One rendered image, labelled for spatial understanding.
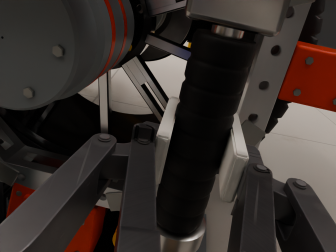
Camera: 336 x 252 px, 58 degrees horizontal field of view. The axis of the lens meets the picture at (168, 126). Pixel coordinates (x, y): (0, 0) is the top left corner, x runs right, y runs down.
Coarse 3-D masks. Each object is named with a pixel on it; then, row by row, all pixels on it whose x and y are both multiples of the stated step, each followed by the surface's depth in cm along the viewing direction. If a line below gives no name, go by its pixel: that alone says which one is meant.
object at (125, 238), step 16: (144, 128) 15; (144, 144) 15; (128, 160) 13; (144, 160) 14; (128, 176) 12; (144, 176) 12; (128, 192) 11; (144, 192) 11; (128, 208) 10; (144, 208) 11; (128, 224) 10; (144, 224) 10; (128, 240) 8; (144, 240) 9
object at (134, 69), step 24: (144, 0) 46; (168, 0) 45; (144, 24) 47; (144, 48) 50; (168, 48) 48; (144, 72) 50; (72, 96) 73; (144, 96) 52; (24, 120) 55; (48, 120) 60; (72, 120) 65; (96, 120) 69; (120, 120) 71; (144, 120) 71; (48, 144) 55; (72, 144) 57
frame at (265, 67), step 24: (312, 0) 34; (288, 24) 35; (264, 48) 36; (288, 48) 36; (264, 72) 37; (264, 96) 39; (0, 120) 51; (240, 120) 40; (264, 120) 40; (0, 144) 50; (24, 144) 53; (0, 168) 48; (24, 168) 47; (48, 168) 48; (120, 192) 47
